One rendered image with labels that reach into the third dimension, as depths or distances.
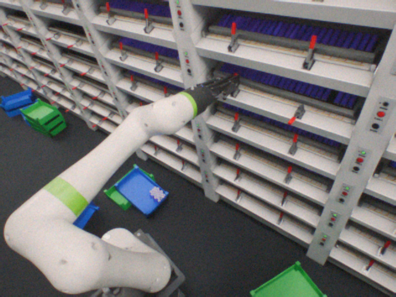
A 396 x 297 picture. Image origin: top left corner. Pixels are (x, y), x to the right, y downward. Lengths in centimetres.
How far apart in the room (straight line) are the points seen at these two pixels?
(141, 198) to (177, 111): 119
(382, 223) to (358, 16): 77
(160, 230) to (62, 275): 118
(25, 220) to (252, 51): 81
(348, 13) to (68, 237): 82
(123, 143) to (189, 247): 101
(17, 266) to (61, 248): 145
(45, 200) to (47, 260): 15
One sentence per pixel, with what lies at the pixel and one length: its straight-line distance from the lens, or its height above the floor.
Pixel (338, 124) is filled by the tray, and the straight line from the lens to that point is 99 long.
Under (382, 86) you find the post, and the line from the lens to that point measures 85.
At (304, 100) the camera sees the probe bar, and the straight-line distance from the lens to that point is 101.
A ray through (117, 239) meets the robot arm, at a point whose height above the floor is 64.
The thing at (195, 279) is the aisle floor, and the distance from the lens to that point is 161.
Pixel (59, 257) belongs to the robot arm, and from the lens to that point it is 65.
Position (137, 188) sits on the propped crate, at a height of 8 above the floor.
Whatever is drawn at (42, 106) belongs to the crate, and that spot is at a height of 16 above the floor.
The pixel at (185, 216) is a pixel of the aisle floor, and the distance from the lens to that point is 178.
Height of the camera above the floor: 151
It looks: 45 degrees down
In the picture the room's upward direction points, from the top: 10 degrees counter-clockwise
